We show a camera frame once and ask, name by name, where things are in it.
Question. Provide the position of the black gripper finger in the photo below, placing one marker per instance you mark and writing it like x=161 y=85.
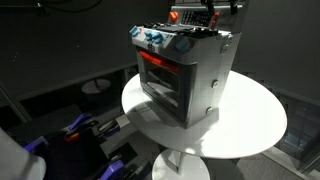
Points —
x=233 y=6
x=208 y=6

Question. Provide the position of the black stove burner grate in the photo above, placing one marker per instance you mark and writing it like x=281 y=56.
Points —
x=186 y=30

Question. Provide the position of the blue stove knob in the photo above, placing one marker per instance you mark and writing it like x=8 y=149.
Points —
x=182 y=43
x=134 y=31
x=149 y=35
x=159 y=38

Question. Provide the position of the grey toy stove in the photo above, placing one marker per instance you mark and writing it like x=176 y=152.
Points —
x=206 y=66

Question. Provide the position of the large orange round knob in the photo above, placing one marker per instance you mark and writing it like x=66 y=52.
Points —
x=173 y=16

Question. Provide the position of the oven door with window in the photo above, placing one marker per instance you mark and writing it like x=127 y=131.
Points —
x=163 y=88

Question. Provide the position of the round white table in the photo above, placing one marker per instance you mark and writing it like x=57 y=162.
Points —
x=246 y=116

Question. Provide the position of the dark storage cabinet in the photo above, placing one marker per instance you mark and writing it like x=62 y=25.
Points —
x=300 y=133

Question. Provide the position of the round white table base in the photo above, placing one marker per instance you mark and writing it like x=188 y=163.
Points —
x=173 y=168

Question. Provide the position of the orange clamp trigger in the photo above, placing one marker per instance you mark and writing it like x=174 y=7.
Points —
x=72 y=137

